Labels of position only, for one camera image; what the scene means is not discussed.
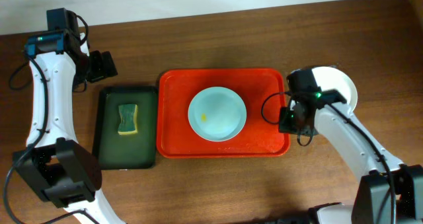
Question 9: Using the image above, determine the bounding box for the red plastic tray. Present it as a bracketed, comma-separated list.
[157, 68, 290, 159]

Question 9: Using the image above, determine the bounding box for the white cream plate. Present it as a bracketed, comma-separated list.
[311, 67, 358, 110]

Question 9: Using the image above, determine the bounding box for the green yellow sponge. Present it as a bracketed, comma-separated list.
[118, 104, 138, 135]

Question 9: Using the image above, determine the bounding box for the light blue plate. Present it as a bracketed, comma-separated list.
[188, 87, 247, 142]

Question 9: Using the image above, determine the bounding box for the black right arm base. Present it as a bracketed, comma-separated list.
[258, 211, 316, 224]

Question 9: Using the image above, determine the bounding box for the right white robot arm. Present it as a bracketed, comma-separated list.
[278, 67, 422, 223]

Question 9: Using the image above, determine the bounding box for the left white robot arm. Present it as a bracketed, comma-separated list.
[11, 8, 122, 223]

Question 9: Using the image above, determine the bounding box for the dark green tray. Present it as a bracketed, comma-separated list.
[93, 86, 158, 170]

